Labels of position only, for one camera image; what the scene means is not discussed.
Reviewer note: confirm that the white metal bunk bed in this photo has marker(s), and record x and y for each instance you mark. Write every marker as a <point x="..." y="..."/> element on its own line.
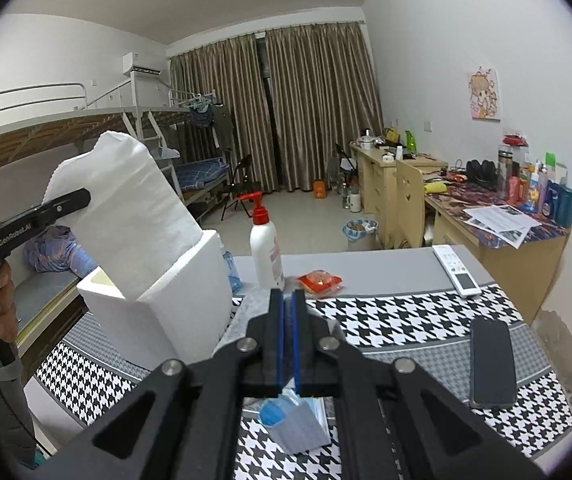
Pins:
<point x="201" y="169"/>
<point x="31" y="127"/>

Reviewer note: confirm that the black folding trolley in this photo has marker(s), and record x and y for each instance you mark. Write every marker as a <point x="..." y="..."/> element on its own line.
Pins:
<point x="347" y="165"/>

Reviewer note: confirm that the blue face mask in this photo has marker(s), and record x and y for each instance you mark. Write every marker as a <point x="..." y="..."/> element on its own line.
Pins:
<point x="291" y="427"/>

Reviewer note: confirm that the wooden chair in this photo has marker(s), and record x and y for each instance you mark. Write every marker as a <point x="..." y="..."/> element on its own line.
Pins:
<point x="410" y="200"/>

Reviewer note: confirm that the printed papers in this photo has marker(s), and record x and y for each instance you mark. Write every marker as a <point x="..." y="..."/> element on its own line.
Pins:
<point x="503" y="225"/>

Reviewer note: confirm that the white remote control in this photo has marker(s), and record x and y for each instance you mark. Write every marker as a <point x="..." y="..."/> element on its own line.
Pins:
<point x="458" y="270"/>

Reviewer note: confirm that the patterned desk mat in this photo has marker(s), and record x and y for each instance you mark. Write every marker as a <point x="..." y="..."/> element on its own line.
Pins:
<point x="458" y="200"/>

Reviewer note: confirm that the black folding chair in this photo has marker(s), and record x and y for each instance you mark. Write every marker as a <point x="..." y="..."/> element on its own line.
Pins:
<point x="241" y="170"/>

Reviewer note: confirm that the white air conditioner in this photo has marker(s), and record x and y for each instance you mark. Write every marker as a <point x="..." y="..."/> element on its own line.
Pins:
<point x="141" y="64"/>

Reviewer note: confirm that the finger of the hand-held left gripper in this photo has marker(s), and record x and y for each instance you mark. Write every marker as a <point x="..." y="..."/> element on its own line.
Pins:
<point x="66" y="205"/>

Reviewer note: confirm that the hanging dark clothes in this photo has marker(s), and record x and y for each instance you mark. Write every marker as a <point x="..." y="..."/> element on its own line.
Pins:
<point x="213" y="125"/>

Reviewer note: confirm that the white pot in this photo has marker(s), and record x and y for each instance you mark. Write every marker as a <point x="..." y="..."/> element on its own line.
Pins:
<point x="366" y="140"/>

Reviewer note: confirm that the orange container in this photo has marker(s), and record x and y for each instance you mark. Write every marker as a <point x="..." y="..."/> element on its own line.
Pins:
<point x="320" y="190"/>

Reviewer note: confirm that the wooden desk with drawers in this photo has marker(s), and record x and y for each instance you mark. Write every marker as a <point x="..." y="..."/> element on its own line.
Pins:
<point x="373" y="180"/>

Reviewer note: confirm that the black smartphone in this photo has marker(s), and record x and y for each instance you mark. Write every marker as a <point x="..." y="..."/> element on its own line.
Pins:
<point x="493" y="365"/>

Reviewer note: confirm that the red snack packet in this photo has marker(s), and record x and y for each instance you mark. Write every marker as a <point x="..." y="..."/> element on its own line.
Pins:
<point x="320" y="282"/>

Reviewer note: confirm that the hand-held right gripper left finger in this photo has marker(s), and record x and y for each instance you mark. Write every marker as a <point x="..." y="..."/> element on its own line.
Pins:
<point x="278" y="340"/>

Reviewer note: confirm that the row of toiletry bottles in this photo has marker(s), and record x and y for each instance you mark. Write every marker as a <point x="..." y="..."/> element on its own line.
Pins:
<point x="541" y="190"/>

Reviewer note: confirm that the green packet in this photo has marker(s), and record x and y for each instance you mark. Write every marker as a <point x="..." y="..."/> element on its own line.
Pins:
<point x="411" y="142"/>

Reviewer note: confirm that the brown curtain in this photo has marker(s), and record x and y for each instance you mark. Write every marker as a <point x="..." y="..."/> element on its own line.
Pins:
<point x="216" y="110"/>
<point x="326" y="110"/>

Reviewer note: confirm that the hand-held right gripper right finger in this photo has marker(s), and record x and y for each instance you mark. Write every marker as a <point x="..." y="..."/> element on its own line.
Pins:
<point x="297" y="340"/>

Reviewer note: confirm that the pink cartoon wall poster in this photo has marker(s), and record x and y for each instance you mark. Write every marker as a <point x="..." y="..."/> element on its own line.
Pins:
<point x="483" y="92"/>

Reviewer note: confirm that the trash bin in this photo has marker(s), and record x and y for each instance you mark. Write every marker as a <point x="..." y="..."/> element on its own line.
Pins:
<point x="361" y="235"/>

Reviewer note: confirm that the yellow bag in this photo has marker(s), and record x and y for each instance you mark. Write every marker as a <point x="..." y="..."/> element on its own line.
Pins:
<point x="436" y="188"/>

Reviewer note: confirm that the white foam lid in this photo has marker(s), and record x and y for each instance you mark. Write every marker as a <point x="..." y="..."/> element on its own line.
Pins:
<point x="131" y="200"/>

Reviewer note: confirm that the white lotion pump bottle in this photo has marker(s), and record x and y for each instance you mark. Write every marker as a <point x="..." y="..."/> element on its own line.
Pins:
<point x="266" y="255"/>

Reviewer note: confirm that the white foam box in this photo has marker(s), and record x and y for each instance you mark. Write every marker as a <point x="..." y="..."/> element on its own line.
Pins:
<point x="166" y="320"/>

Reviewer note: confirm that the houndstooth tablecloth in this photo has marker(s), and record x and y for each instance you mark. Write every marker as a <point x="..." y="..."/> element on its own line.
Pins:
<point x="416" y="320"/>

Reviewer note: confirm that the blue plaid blanket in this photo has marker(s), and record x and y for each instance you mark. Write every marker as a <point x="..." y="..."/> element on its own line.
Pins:
<point x="56" y="250"/>

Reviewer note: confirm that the white jug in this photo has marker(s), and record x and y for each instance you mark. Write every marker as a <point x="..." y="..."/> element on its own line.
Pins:
<point x="353" y="202"/>

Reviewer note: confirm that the clear plastic water bottle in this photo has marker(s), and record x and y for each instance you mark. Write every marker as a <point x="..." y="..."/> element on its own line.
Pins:
<point x="231" y="272"/>

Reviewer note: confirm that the white metal ladder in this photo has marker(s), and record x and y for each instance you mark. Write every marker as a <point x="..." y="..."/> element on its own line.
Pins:
<point x="173" y="175"/>

